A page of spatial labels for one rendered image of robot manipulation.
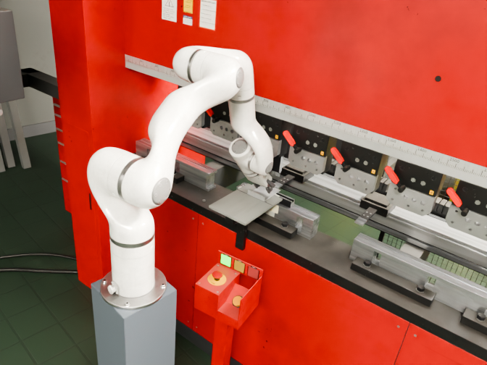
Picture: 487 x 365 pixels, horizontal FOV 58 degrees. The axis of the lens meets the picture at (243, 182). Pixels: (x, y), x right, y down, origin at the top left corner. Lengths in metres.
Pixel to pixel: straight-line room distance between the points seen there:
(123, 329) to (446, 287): 1.07
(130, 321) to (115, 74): 1.29
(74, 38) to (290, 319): 1.54
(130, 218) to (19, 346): 1.59
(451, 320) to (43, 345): 1.94
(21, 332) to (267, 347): 1.32
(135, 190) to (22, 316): 1.83
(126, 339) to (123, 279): 0.17
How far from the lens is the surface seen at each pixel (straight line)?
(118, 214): 1.20
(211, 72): 1.23
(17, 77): 2.13
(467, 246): 1.93
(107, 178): 1.14
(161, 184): 1.09
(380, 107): 1.53
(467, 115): 1.46
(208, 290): 1.69
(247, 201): 1.80
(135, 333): 1.36
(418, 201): 1.58
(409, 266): 1.72
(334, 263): 1.76
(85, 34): 2.11
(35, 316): 2.80
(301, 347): 2.03
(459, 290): 1.71
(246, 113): 1.49
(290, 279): 1.84
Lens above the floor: 1.92
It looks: 28 degrees down
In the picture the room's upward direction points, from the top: 6 degrees clockwise
